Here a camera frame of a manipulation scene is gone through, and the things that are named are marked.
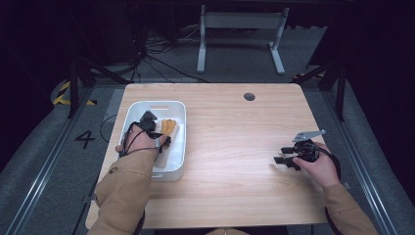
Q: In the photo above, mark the yellow black hazard tape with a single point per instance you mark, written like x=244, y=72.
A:
x=60, y=96

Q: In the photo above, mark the person's left hand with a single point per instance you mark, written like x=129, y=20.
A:
x=140, y=142

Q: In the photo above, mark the beige glove with mustard fingers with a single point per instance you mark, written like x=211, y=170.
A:
x=168, y=126

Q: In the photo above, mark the white plastic bin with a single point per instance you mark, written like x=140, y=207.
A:
x=177, y=153

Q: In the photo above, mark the person's right hand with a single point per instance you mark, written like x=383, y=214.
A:
x=323, y=169

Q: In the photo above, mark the white metal stand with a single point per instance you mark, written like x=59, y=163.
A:
x=241, y=20

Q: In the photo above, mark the grey table grommet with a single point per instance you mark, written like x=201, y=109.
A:
x=249, y=96

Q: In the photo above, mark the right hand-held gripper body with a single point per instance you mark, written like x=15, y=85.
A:
x=306, y=150

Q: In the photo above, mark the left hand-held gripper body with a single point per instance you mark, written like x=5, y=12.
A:
x=147, y=121

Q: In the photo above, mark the black metal stand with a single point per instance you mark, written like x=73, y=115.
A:
x=73, y=91
x=341, y=98

